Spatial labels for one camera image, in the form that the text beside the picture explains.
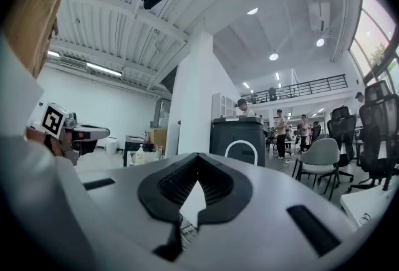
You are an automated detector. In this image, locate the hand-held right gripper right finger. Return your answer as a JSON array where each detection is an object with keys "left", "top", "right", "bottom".
[{"left": 198, "top": 153, "right": 358, "bottom": 269}]

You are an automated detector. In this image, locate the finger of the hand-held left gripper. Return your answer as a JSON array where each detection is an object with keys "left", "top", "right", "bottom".
[{"left": 73, "top": 126, "right": 110, "bottom": 152}]

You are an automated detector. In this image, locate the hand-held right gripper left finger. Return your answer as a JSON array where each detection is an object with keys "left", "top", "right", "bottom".
[{"left": 76, "top": 153, "right": 199, "bottom": 269}]

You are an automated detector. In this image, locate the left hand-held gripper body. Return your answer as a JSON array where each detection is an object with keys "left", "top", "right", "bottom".
[{"left": 39, "top": 102, "right": 80, "bottom": 166}]

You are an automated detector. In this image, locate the person's left forearm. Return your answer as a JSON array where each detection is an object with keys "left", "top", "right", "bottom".
[{"left": 26, "top": 126, "right": 47, "bottom": 143}]

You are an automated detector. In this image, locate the orange-label pump bottle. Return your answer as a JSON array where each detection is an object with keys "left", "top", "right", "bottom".
[{"left": 135, "top": 144, "right": 148, "bottom": 166}]

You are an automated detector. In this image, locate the person's left hand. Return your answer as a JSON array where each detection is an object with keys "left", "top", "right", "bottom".
[{"left": 46, "top": 136, "right": 65, "bottom": 157}]

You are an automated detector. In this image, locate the white waste bin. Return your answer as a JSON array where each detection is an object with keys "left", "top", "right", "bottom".
[{"left": 105, "top": 136, "right": 119, "bottom": 155}]

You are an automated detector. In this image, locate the black table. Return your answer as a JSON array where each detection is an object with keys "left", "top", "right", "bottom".
[{"left": 123, "top": 134, "right": 156, "bottom": 168}]

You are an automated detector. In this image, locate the large black cabinet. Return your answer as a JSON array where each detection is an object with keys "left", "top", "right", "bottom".
[{"left": 210, "top": 116, "right": 267, "bottom": 168}]

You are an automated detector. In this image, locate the brown cardboard box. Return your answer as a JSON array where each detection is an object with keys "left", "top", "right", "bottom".
[{"left": 149, "top": 128, "right": 168, "bottom": 152}]

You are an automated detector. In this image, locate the grey padded chair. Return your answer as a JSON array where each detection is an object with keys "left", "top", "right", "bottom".
[{"left": 292, "top": 138, "right": 341, "bottom": 199}]

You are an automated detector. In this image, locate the grey glass-door cabinet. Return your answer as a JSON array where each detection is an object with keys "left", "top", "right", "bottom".
[{"left": 152, "top": 98, "right": 172, "bottom": 129}]

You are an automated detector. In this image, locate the white arched cupboard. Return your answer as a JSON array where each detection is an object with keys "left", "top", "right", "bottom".
[{"left": 211, "top": 92, "right": 238, "bottom": 118}]

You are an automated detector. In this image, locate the black mesh office chair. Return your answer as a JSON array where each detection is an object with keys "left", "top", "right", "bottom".
[
  {"left": 327, "top": 106, "right": 358, "bottom": 183},
  {"left": 349, "top": 79, "right": 399, "bottom": 193}
]

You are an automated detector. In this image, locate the white desk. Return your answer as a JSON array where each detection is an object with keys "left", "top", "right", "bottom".
[{"left": 339, "top": 182, "right": 397, "bottom": 227}]

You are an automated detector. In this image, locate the person's mustard shirt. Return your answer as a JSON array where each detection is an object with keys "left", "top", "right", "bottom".
[{"left": 6, "top": 0, "right": 66, "bottom": 77}]

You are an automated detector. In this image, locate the black balcony railing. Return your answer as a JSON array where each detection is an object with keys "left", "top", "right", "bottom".
[{"left": 241, "top": 74, "right": 349, "bottom": 105}]

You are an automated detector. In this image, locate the white ceiling air conditioner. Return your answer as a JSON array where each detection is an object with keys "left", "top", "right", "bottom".
[{"left": 308, "top": 1, "right": 331, "bottom": 32}]

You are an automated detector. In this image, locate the large glass window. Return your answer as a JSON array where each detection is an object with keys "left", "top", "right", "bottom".
[{"left": 349, "top": 0, "right": 399, "bottom": 87}]

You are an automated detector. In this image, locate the white wall air vent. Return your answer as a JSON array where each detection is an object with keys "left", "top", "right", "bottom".
[{"left": 59, "top": 56, "right": 88, "bottom": 71}]

